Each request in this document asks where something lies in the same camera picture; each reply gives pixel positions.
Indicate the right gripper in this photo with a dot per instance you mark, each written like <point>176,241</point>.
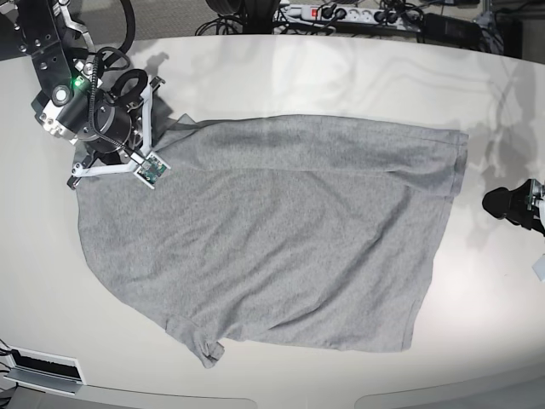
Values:
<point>118,126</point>

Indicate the grey t-shirt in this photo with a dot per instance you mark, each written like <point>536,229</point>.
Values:
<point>307,231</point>

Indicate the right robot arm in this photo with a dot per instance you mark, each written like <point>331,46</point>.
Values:
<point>87,94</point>

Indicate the black power adapter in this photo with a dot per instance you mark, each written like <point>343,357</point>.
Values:
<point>452,31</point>

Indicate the white power strip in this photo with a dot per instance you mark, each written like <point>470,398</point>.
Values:
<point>341,17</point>

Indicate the grey cable tray slot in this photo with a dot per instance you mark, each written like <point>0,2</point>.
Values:
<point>45,372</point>

